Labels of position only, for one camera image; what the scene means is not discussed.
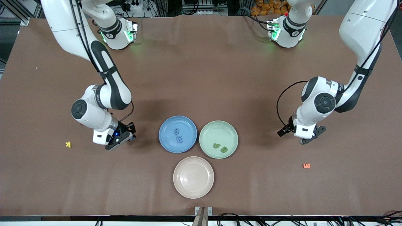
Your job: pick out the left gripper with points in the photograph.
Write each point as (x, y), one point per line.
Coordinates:
(286, 129)

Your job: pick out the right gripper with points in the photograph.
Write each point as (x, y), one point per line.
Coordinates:
(124, 128)

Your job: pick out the orange letter E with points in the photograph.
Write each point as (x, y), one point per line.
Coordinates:
(306, 165)

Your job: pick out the blue letter g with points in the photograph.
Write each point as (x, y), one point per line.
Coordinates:
(176, 131)

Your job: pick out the blue letter E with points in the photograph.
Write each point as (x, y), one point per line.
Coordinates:
(179, 139)

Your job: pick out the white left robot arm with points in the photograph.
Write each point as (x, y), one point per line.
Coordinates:
(364, 31)

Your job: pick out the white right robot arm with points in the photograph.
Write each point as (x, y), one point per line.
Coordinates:
(66, 31)

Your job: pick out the blue plate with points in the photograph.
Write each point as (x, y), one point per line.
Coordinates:
(188, 128)

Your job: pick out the green plate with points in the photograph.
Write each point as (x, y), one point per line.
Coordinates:
(216, 133)

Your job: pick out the pink beige plate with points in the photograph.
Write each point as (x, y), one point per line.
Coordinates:
(193, 177)

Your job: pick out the brown table cover sheet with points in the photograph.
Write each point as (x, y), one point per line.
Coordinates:
(201, 78)

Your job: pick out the orange fruit pile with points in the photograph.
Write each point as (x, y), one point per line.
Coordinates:
(270, 8)

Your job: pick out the white power strip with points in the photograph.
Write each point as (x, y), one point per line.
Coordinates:
(133, 5)

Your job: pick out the grey equipment rack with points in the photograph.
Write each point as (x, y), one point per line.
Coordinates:
(204, 6)

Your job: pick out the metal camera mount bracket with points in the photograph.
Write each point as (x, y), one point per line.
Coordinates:
(203, 216)

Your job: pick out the aluminium frame post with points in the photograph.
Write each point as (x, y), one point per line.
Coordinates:
(15, 12)

